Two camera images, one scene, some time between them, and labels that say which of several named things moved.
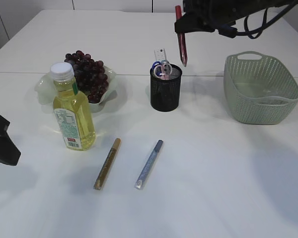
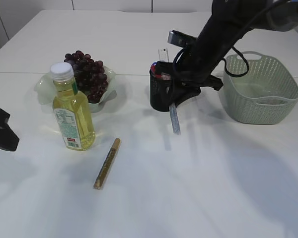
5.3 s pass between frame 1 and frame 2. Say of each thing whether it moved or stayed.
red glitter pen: moved
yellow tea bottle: stayed
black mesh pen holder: stayed
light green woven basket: stayed
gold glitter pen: stayed
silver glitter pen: moved
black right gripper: moved
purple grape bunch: stayed
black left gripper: moved
